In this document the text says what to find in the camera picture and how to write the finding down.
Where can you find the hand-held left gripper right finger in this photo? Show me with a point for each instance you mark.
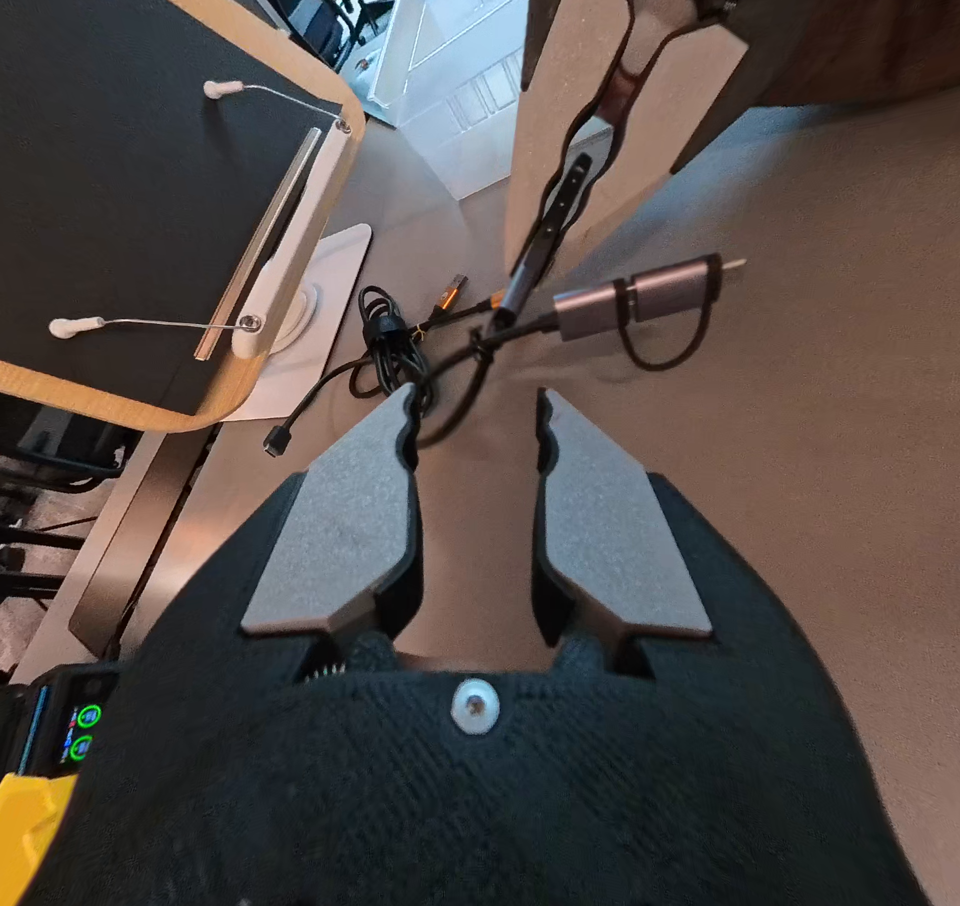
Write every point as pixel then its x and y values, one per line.
pixel 607 546

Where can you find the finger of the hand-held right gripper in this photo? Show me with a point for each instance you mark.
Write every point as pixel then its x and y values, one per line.
pixel 555 96
pixel 675 96

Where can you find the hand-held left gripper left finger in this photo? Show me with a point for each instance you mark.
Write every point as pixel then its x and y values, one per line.
pixel 345 539

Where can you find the dark usb hub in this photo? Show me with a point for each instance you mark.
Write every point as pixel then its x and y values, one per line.
pixel 551 224

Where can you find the yellow plastic bin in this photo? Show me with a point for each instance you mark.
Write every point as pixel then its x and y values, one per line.
pixel 30 823

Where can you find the person's right forearm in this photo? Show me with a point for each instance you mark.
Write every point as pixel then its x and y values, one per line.
pixel 862 21

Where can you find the black mesh office chair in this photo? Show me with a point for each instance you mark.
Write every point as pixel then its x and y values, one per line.
pixel 330 14

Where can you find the black power station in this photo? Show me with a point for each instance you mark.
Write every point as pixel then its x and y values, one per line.
pixel 75 726

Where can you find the black wood-edged display board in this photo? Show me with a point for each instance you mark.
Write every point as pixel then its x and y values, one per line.
pixel 135 209

